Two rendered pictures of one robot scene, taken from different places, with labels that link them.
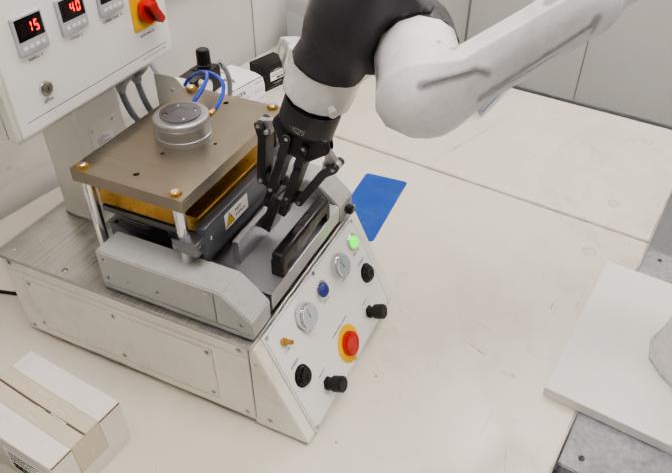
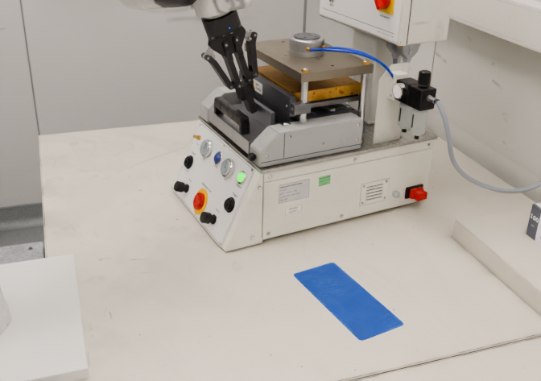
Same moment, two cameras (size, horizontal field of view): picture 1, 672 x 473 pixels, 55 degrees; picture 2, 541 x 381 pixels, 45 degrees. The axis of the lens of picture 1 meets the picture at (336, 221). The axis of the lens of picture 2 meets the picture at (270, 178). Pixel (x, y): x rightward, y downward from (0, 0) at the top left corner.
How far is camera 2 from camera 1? 189 cm
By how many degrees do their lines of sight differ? 99
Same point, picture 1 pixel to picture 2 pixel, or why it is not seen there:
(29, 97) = not seen: outside the picture
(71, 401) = not seen: hidden behind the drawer
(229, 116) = (311, 62)
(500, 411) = (92, 242)
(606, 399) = (28, 267)
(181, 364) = not seen: hidden behind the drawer
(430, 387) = (142, 230)
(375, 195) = (357, 308)
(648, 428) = not seen: outside the picture
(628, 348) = (27, 304)
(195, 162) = (273, 49)
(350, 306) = (214, 194)
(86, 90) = (346, 17)
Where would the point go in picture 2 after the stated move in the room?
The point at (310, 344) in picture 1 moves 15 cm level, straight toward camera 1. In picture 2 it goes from (199, 162) to (152, 147)
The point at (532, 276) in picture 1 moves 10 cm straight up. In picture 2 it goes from (146, 327) to (143, 280)
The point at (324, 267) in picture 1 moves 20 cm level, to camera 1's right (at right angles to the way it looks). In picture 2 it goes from (228, 155) to (161, 185)
